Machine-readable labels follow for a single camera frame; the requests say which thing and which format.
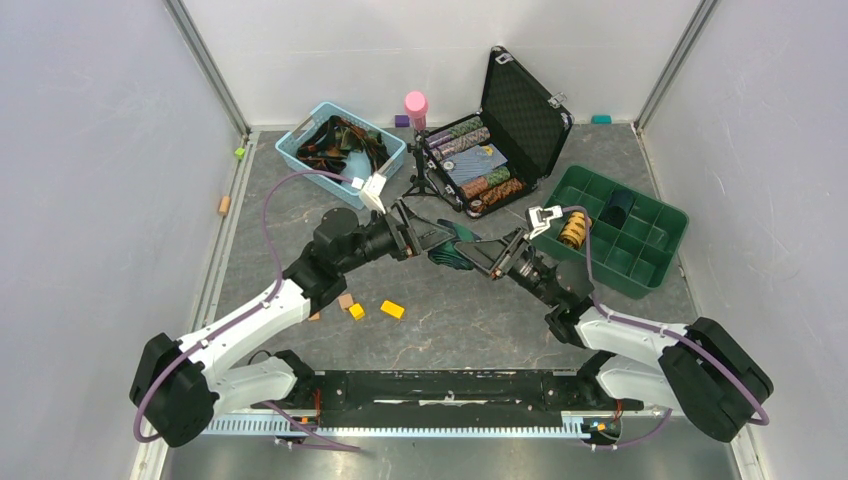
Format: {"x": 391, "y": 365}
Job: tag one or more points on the purple small block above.
{"x": 401, "y": 121}

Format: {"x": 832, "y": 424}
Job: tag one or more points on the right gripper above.
{"x": 496, "y": 255}

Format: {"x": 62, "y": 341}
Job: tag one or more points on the green compartment tray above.
{"x": 633, "y": 260}

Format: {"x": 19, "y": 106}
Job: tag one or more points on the rolled navy tie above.
{"x": 618, "y": 207}

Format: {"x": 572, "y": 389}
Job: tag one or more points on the teal small block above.
{"x": 601, "y": 119}

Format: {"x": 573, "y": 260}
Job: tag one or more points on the pink cylinder on tripod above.
{"x": 416, "y": 106}

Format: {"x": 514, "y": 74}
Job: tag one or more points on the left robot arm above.
{"x": 182, "y": 385}

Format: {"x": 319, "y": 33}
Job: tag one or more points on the black open carrying case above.
{"x": 501, "y": 153}

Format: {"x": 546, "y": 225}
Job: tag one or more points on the yellow rectangular block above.
{"x": 393, "y": 309}

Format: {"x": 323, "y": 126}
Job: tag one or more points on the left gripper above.
{"x": 414, "y": 235}

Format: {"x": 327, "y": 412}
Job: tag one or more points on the green navy striped tie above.
{"x": 446, "y": 254}

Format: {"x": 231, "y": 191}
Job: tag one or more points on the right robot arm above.
{"x": 697, "y": 369}

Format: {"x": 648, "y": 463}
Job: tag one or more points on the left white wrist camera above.
{"x": 370, "y": 190}

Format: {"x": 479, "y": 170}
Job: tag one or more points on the brown wooden block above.
{"x": 345, "y": 301}

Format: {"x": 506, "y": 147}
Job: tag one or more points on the black small tripod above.
{"x": 421, "y": 185}

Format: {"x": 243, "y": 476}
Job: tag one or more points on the aluminium slotted rail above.
{"x": 262, "y": 442}

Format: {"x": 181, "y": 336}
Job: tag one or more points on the small yellow cube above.
{"x": 357, "y": 312}

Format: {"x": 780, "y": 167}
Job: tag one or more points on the light blue perforated basket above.
{"x": 357, "y": 167}

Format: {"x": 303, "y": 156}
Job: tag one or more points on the orange block on rail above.
{"x": 224, "y": 206}

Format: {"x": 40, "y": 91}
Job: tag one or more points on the pile of dark ties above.
{"x": 331, "y": 146}

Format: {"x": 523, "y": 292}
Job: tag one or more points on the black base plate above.
{"x": 448, "y": 398}

